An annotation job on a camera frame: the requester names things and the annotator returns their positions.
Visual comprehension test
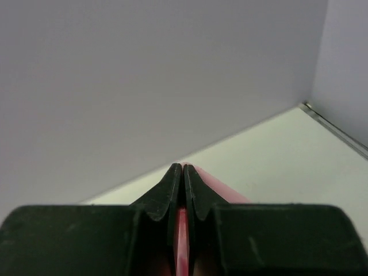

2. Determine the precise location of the pink t-shirt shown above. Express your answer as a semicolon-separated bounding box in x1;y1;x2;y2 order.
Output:
174;163;249;275

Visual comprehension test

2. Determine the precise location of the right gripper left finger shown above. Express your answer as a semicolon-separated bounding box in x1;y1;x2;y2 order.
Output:
131;163;182;275

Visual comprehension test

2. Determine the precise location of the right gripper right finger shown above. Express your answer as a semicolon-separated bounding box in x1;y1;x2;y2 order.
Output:
183;164;228;275

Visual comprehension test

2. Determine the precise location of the aluminium extrusion rail frame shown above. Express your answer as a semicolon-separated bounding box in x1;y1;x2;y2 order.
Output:
298;102;367;160

